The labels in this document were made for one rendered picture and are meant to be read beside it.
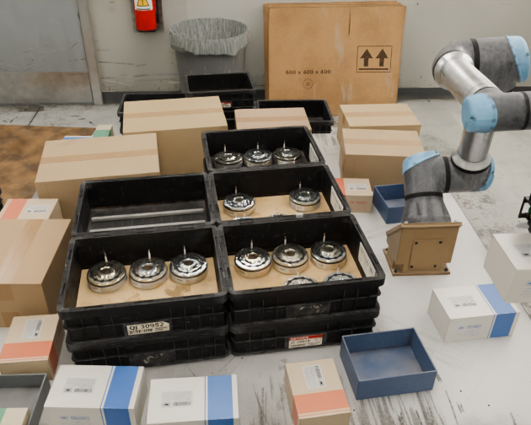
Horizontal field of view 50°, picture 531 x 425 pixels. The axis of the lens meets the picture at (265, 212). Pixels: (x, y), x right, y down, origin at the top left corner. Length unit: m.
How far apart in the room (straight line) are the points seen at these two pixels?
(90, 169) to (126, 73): 2.79
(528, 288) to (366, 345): 0.48
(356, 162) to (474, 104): 1.04
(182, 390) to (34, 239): 0.68
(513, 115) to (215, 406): 0.87
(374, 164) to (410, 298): 0.61
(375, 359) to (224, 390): 0.43
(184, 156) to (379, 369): 1.18
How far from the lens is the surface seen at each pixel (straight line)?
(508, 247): 1.29
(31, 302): 1.67
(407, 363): 1.58
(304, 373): 1.42
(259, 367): 1.53
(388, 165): 2.18
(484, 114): 1.18
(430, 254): 1.82
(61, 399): 1.42
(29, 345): 1.58
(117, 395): 1.39
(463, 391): 1.56
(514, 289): 1.27
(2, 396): 1.59
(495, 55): 1.55
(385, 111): 2.53
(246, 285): 1.55
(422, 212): 1.77
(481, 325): 1.67
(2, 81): 4.99
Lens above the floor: 1.85
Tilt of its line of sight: 34 degrees down
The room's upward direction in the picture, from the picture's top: 1 degrees clockwise
